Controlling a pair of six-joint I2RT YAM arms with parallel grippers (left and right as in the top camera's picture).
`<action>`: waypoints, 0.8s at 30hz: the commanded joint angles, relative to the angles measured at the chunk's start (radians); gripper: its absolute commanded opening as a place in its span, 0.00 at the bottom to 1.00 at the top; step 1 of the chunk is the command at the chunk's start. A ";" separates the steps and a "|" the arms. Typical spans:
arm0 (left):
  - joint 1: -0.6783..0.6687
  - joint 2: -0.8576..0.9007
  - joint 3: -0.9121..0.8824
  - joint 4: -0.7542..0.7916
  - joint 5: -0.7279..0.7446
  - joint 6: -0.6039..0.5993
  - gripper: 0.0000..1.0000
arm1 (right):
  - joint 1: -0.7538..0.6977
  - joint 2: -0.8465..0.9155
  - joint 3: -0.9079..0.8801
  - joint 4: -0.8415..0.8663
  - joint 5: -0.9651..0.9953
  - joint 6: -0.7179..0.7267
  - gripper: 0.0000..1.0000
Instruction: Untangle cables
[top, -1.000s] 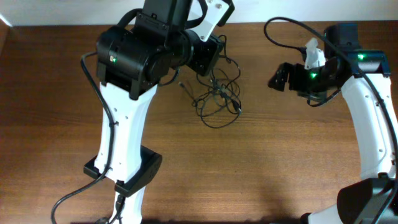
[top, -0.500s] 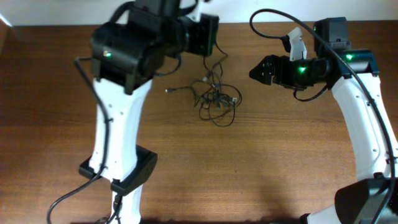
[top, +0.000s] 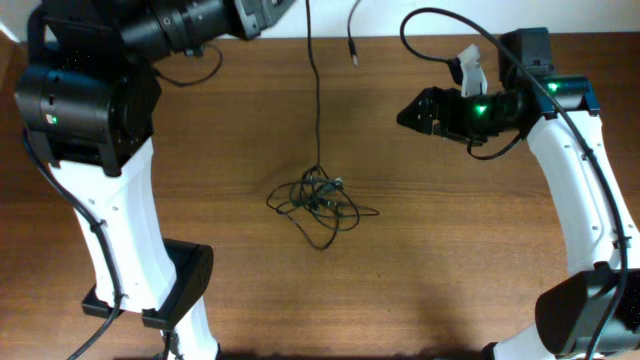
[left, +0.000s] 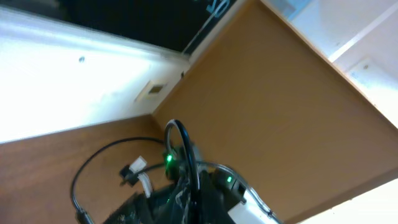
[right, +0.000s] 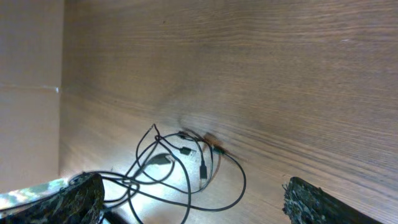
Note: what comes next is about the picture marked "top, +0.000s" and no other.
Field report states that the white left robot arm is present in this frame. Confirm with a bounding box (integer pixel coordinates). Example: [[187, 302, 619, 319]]
[[15, 0, 289, 359]]

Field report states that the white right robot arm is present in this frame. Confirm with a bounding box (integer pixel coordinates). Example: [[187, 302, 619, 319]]
[[397, 28, 639, 359]]

